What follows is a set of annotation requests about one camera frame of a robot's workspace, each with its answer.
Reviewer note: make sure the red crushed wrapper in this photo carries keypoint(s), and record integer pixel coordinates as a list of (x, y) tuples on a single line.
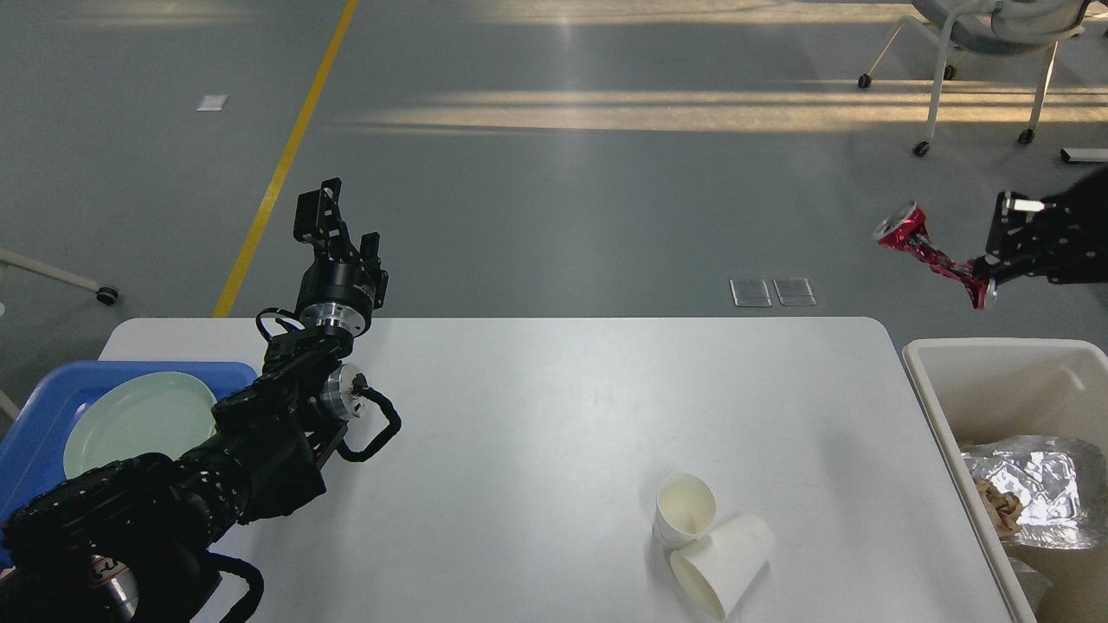
[(905, 231)]

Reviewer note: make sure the white plastic bin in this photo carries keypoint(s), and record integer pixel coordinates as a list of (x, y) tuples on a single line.
[(982, 390)]

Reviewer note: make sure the white rolling chair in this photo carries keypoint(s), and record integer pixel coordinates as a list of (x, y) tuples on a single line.
[(1001, 28)]

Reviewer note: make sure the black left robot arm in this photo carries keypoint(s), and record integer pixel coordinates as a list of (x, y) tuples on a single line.
[(131, 541)]

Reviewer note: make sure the white caster leg left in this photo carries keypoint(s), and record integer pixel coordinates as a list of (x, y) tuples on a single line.
[(106, 294)]

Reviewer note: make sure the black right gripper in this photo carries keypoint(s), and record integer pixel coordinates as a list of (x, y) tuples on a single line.
[(1019, 235)]

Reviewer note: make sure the pale green plate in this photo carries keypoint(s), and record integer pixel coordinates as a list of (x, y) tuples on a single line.
[(163, 412)]

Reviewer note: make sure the white bar on floor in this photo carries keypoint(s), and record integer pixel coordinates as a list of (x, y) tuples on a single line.
[(1084, 155)]

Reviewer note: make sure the clear floor plate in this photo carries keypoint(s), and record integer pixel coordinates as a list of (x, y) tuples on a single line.
[(795, 292), (751, 293)]

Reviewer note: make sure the foil bag with brown paper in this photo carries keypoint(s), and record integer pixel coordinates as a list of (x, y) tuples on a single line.
[(1039, 491)]

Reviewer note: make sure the white paper cup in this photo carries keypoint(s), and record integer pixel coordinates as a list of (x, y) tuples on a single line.
[(716, 570), (685, 508)]

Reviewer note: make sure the blue plastic tray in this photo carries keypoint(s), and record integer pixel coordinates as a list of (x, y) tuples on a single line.
[(33, 447)]

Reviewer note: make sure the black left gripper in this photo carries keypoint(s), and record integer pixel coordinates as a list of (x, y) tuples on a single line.
[(334, 291)]

